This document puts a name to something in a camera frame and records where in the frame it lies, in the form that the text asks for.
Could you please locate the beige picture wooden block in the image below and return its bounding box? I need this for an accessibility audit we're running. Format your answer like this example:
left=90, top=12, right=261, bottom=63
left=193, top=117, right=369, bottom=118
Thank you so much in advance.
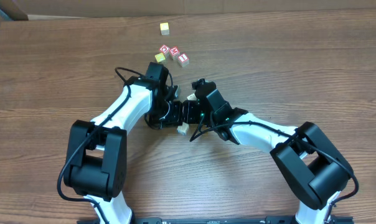
left=187, top=93, right=197, bottom=101

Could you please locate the beige drawing wooden block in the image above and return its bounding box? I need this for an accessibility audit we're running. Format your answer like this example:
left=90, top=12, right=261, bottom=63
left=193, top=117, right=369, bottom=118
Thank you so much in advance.
left=177, top=122, right=189, bottom=136

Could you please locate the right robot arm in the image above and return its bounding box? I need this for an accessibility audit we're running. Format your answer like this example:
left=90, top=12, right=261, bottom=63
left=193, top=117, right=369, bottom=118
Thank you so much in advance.
left=182, top=79, right=359, bottom=223

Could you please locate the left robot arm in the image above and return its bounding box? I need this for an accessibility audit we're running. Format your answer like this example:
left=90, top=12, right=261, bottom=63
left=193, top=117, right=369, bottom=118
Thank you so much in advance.
left=57, top=62, right=182, bottom=224

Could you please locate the yellow block near red blocks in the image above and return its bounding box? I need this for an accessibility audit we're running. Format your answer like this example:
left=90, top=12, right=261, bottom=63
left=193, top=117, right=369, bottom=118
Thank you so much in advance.
left=154, top=53, right=166, bottom=64

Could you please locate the red letter I block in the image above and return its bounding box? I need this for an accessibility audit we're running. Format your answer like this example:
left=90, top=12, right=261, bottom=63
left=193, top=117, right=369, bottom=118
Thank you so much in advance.
left=177, top=53, right=189, bottom=67

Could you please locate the red letter M block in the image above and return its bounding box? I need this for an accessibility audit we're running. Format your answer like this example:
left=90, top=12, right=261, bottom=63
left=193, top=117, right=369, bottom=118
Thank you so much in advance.
left=169, top=46, right=181, bottom=60

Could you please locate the red letter O block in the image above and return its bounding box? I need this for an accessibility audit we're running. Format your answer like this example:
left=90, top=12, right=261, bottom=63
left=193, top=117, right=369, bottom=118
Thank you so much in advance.
left=159, top=45, right=170, bottom=57

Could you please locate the far yellow wooden block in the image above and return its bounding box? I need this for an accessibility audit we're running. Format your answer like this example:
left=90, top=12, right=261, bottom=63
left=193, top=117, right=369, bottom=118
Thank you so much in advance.
left=159, top=22, right=170, bottom=35

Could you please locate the cardboard box back edge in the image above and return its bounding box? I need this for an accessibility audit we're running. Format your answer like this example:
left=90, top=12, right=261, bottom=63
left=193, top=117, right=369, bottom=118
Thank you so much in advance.
left=0, top=0, right=376, bottom=20

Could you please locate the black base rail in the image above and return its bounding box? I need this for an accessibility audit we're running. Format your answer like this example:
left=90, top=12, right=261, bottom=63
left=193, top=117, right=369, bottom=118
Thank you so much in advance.
left=76, top=215, right=355, bottom=224

